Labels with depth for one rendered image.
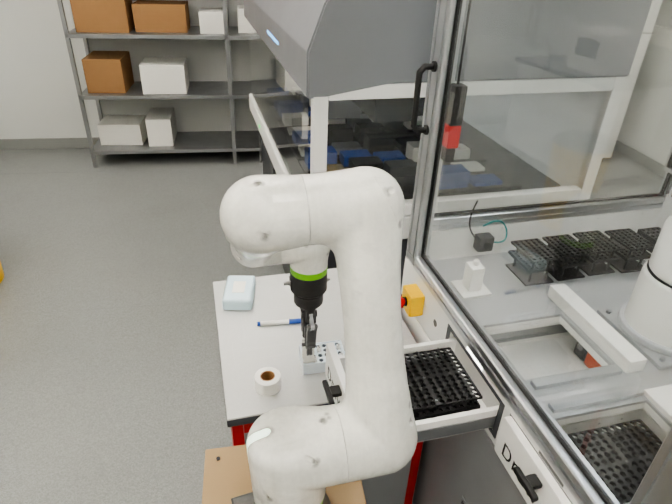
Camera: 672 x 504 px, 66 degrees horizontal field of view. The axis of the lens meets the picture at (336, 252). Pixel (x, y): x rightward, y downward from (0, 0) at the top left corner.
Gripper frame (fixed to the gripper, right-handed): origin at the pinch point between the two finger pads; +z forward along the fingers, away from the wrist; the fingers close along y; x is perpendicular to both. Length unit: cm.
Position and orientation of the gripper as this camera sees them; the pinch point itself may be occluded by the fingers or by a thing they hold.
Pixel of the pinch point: (308, 350)
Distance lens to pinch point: 144.6
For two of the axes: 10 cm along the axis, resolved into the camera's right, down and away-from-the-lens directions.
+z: -0.3, 8.5, 5.2
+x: 9.8, -0.8, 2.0
